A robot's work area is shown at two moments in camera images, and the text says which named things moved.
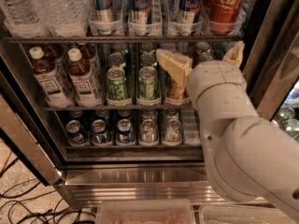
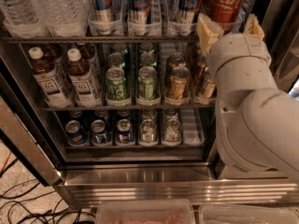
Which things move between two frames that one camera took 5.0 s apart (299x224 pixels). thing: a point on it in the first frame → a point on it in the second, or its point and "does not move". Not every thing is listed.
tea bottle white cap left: (49, 81) does not move
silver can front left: (149, 131) does not move
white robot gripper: (215, 78) → (238, 49)
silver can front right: (173, 131) does not move
